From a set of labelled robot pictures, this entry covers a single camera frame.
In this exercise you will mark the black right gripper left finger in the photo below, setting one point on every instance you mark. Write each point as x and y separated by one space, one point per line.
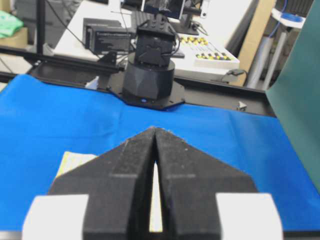
107 198

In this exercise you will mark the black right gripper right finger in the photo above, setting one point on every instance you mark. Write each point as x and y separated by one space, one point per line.
203 198

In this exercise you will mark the yellow towel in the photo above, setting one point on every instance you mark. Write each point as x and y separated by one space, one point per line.
72 160

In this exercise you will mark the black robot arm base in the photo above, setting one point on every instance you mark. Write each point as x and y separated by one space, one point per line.
148 79

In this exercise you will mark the blue table cloth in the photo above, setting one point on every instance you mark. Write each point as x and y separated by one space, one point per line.
39 122

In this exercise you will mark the green backdrop board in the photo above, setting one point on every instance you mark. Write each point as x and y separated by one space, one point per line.
295 96

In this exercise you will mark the white screwdriver set tray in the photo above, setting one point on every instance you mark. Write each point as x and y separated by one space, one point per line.
203 53

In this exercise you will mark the black electronics box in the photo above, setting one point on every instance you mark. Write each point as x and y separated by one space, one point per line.
101 36

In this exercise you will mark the computer monitor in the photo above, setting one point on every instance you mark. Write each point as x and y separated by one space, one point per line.
182 10

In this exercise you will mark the green plastic bag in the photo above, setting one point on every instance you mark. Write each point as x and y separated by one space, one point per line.
9 24

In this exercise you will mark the black aluminium frame rail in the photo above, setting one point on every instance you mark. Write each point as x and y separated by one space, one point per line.
72 72

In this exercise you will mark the black vertical frame post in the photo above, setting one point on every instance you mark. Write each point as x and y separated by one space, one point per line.
40 25

